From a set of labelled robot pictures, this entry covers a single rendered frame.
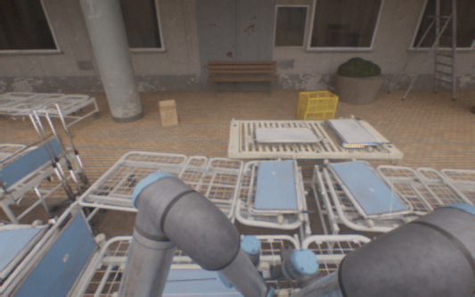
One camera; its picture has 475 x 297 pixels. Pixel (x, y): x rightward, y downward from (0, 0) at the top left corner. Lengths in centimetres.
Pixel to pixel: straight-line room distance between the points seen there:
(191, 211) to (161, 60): 651
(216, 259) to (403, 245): 32
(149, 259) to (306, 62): 660
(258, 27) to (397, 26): 350
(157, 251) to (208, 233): 16
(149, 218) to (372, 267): 43
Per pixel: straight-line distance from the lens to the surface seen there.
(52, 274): 168
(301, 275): 96
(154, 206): 54
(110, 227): 285
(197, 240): 50
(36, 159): 316
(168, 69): 690
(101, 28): 487
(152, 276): 65
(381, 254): 43
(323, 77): 715
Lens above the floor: 190
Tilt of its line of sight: 30 degrees down
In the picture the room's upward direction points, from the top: straight up
